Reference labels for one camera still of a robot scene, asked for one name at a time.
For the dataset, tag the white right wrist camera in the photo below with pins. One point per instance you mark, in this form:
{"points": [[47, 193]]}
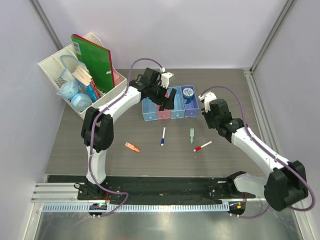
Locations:
{"points": [[206, 98]]}

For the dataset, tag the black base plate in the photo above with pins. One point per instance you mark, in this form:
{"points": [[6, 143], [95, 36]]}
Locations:
{"points": [[152, 190]]}

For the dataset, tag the blue round slime jar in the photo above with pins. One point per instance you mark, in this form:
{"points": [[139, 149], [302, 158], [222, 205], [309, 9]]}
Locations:
{"points": [[188, 94]]}

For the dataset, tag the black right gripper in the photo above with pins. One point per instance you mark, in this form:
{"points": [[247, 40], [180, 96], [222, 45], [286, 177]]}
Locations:
{"points": [[206, 115]]}

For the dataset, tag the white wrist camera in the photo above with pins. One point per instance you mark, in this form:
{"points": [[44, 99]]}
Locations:
{"points": [[206, 98], [165, 79]]}

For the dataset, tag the blue whiteboard marker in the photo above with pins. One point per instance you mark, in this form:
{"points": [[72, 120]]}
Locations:
{"points": [[163, 136]]}

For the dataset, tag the light blue round case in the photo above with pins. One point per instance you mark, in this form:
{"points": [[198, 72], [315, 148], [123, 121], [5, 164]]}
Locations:
{"points": [[81, 101]]}

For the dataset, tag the clear blue measuring cup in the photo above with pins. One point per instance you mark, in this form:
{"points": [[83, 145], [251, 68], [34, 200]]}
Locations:
{"points": [[69, 63]]}

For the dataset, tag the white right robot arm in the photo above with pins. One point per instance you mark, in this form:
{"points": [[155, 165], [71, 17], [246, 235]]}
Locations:
{"points": [[284, 181]]}

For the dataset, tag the red whiteboard marker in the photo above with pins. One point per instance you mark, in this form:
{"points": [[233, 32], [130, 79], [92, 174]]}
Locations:
{"points": [[202, 146]]}

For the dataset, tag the white desk organizer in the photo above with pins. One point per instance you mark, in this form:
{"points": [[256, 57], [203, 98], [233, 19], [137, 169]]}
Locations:
{"points": [[53, 68]]}

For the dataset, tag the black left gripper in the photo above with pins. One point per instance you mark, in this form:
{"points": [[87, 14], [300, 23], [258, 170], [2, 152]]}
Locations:
{"points": [[168, 103]]}

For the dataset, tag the green notebook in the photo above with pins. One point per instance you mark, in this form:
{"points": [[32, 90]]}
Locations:
{"points": [[98, 61]]}

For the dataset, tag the blue tape dispenser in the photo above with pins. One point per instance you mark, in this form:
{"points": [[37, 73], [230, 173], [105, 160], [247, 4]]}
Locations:
{"points": [[69, 90]]}

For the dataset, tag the pastel four-drawer organizer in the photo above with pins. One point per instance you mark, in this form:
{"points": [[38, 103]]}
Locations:
{"points": [[150, 111]]}

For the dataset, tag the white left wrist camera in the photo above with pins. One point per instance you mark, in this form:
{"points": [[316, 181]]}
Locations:
{"points": [[165, 79]]}

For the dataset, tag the orange marker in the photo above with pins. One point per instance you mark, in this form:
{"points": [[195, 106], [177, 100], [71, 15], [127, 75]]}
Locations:
{"points": [[132, 147]]}

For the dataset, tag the pink notebook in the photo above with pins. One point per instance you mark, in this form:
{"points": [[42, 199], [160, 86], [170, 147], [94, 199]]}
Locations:
{"points": [[116, 78]]}

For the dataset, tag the wooden clips stack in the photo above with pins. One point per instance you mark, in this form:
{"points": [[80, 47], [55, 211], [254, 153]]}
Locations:
{"points": [[82, 75]]}

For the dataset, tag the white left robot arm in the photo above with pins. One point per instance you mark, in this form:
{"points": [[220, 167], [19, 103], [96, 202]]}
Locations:
{"points": [[98, 125]]}

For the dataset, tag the white slotted cable duct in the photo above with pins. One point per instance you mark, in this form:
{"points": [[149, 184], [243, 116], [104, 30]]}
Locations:
{"points": [[83, 207]]}

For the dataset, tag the light green marker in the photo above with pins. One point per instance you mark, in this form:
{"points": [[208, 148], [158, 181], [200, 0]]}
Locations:
{"points": [[192, 135]]}

